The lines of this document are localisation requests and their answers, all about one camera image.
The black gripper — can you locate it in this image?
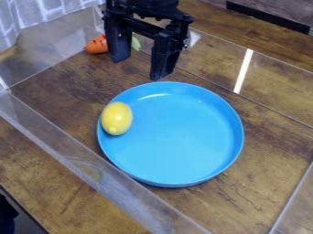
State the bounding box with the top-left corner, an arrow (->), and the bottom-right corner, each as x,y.
105,0 -> 193,81

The yellow lemon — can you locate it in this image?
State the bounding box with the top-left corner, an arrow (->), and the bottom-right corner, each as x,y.
101,101 -> 134,135

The blue round tray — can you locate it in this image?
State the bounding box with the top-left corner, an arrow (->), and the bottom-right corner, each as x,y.
97,81 -> 245,187

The orange toy carrot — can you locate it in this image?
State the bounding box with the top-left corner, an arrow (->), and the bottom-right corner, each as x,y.
85,34 -> 142,55

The clear acrylic enclosure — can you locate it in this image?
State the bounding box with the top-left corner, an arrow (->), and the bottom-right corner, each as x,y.
0,0 -> 313,234

